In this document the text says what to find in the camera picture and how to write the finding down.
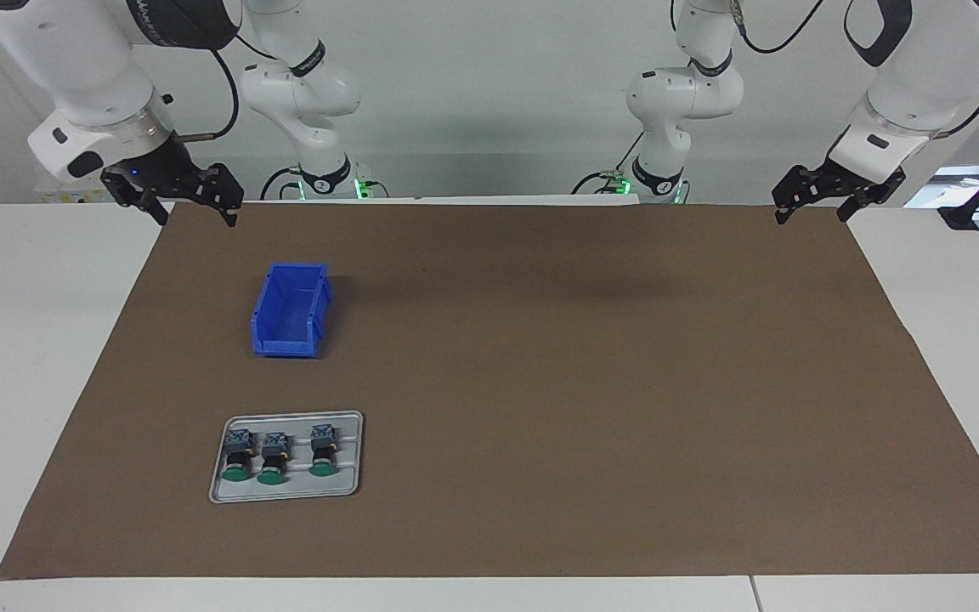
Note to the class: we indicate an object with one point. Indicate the brown table mat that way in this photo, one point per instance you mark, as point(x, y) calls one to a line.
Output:
point(625, 467)

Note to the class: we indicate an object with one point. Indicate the blue plastic storage bin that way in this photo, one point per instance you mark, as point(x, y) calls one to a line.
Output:
point(290, 310)

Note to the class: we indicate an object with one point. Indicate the green push button switch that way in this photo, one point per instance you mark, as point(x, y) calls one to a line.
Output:
point(273, 463)
point(238, 459)
point(323, 455)

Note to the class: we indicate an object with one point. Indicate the white box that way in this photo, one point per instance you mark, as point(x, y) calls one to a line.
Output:
point(65, 194)

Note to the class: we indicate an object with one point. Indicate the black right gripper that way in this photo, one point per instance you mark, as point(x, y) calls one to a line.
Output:
point(171, 174)

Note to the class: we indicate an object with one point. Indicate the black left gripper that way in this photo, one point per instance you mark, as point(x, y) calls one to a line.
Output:
point(838, 183)

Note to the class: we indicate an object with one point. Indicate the grey metal tray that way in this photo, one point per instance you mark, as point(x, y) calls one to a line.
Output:
point(345, 459)

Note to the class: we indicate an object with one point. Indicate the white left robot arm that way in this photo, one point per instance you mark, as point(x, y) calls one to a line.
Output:
point(923, 76)

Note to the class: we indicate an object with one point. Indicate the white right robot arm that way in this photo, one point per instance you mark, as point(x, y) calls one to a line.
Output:
point(90, 76)

